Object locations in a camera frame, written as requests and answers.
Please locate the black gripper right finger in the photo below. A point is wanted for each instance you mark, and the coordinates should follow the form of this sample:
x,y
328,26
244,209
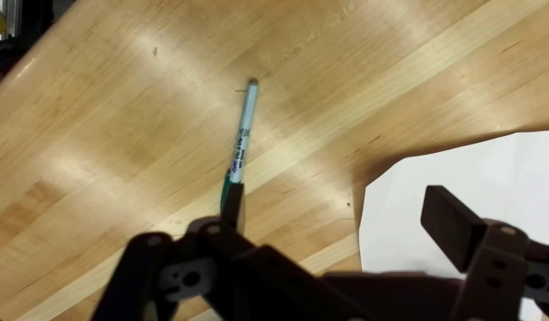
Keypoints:
x,y
499,268

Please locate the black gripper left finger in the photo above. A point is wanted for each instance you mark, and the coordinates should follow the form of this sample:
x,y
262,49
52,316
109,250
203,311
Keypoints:
x,y
186,279

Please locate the green capped white marker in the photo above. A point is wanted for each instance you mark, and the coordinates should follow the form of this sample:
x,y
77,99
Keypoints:
x,y
243,135

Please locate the white paper sheet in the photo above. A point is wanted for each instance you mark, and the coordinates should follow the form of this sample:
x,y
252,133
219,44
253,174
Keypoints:
x,y
464,172

